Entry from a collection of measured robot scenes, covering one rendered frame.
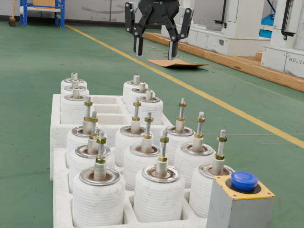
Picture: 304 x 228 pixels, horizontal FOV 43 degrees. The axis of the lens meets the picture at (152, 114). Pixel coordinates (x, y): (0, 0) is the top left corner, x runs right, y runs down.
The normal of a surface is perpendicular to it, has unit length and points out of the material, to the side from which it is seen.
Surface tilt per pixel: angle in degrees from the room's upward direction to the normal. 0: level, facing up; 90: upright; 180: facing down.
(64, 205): 0
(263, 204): 90
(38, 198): 0
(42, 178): 0
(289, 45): 90
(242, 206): 90
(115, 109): 90
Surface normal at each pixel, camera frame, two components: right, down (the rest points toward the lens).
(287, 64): -0.92, 0.04
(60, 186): 0.08, -0.95
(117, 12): 0.40, 0.30
